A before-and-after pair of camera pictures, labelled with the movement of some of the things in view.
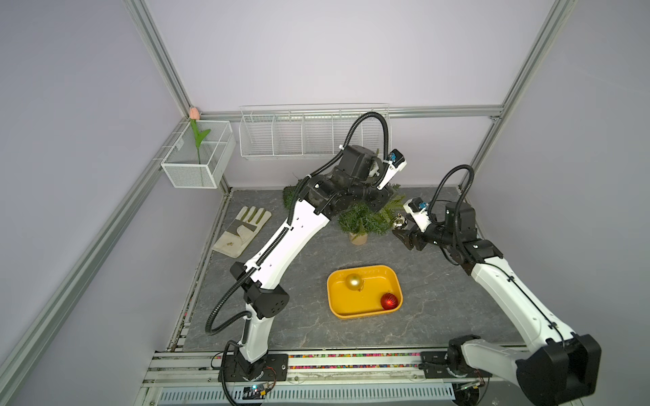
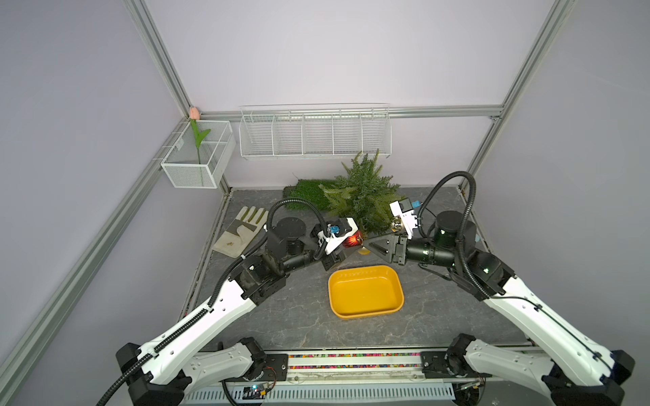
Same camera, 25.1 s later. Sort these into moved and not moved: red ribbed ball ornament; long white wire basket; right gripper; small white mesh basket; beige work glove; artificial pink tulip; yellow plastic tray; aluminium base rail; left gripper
Moved: right gripper; left gripper; red ribbed ball ornament
Not moved: long white wire basket; artificial pink tulip; beige work glove; small white mesh basket; aluminium base rail; yellow plastic tray
